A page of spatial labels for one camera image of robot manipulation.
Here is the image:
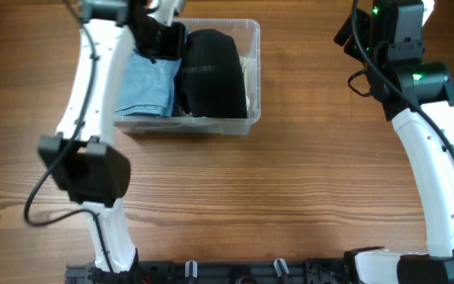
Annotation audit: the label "black garment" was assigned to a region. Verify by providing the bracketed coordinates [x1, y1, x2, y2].
[175, 29, 247, 119]

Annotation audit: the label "blue denim jeans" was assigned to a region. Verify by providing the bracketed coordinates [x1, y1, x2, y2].
[115, 47, 181, 117]

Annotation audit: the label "cream cloth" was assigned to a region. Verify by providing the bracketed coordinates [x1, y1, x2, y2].
[239, 55, 256, 112]

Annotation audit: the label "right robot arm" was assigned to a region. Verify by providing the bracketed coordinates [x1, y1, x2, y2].
[334, 1, 454, 283]

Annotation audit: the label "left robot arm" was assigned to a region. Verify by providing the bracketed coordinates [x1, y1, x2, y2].
[38, 1, 185, 283]

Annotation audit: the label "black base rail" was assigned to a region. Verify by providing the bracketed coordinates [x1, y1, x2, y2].
[65, 258, 351, 284]

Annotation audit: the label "clear plastic storage bin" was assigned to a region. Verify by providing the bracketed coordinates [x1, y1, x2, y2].
[114, 18, 261, 136]

